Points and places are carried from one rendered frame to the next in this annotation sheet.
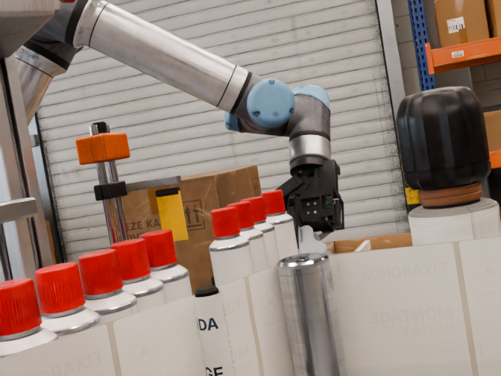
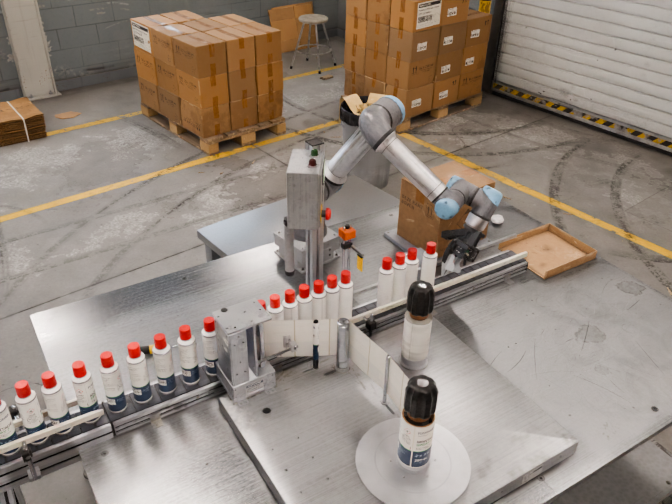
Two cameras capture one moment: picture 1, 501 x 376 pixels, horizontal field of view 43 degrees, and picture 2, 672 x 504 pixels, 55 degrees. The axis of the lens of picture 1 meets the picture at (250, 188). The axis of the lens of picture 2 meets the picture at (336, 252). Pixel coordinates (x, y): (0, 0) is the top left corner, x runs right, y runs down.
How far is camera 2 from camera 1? 1.67 m
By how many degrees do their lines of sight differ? 45
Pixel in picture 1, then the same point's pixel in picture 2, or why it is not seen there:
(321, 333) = (340, 337)
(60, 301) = (302, 295)
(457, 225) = (408, 324)
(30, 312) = (291, 299)
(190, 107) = not seen: outside the picture
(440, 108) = (413, 295)
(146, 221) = (413, 200)
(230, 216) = (387, 264)
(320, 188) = (464, 244)
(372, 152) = not seen: outside the picture
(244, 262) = (387, 279)
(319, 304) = (341, 332)
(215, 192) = not seen: hidden behind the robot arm
